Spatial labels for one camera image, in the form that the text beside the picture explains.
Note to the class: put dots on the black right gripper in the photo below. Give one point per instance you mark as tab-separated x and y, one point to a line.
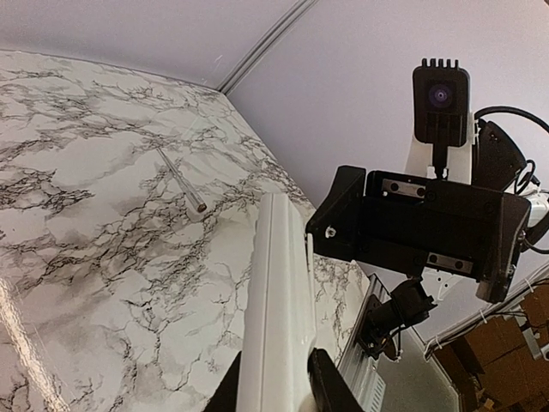
406	224

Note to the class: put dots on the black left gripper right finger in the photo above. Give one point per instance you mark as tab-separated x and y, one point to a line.
329	389

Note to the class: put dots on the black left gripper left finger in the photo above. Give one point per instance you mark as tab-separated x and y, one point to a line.
225	396

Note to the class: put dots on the white remote control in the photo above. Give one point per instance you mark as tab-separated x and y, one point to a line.
280	328

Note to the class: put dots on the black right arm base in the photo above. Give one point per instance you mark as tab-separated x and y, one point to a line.
408	305

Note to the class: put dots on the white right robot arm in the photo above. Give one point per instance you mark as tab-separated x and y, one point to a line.
498	164

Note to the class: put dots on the silver metal pick tool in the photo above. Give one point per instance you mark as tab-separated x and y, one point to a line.
191	193

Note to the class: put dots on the front aluminium rail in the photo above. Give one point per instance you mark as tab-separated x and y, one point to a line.
359	371

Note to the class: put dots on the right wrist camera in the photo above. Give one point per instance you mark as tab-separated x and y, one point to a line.
441	95

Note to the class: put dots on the right aluminium frame post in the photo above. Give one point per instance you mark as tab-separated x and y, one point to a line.
268	41

